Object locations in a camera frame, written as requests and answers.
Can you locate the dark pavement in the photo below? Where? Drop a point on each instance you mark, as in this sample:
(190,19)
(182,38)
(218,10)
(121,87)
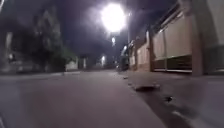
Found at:
(200,93)

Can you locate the street lamp on pole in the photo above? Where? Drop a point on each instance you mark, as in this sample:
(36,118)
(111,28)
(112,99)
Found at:
(113,17)

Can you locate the grey asphalt road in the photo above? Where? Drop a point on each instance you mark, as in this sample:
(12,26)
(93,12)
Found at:
(76,103)

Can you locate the concrete kerb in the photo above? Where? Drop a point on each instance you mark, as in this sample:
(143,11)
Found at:
(146,88)

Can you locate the pale wall with fence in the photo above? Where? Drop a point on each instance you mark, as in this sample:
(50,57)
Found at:
(176,40)

